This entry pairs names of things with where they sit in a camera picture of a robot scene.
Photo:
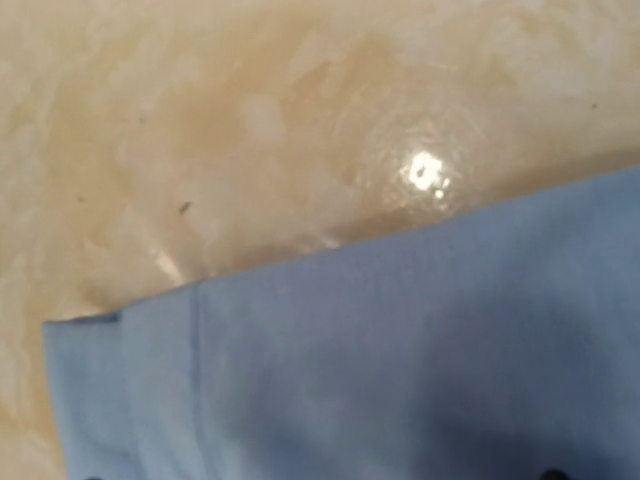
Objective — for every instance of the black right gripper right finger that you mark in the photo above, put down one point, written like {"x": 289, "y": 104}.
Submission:
{"x": 555, "y": 474}

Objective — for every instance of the light blue long sleeve shirt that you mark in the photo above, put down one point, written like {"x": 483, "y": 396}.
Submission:
{"x": 498, "y": 345}

